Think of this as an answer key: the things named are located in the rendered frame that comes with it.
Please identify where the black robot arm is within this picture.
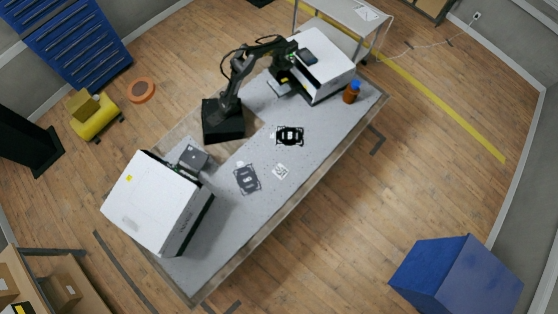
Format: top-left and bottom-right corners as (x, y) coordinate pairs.
(206, 36), (299, 127)

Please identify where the brown bottle with blue cap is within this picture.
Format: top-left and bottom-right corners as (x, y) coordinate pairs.
(342, 79), (361, 105)

